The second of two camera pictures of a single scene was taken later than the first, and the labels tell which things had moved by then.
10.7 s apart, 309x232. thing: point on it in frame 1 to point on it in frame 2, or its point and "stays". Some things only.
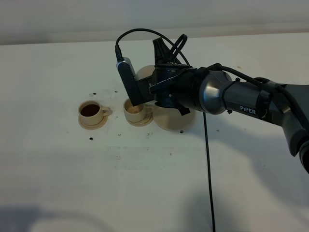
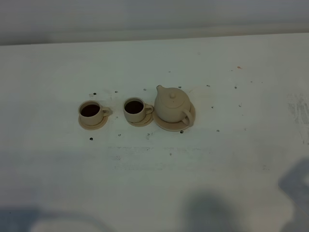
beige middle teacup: [136, 113] stays
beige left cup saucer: [93, 127] stays
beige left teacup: [91, 112] stays
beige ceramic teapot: [145, 71] to [173, 105]
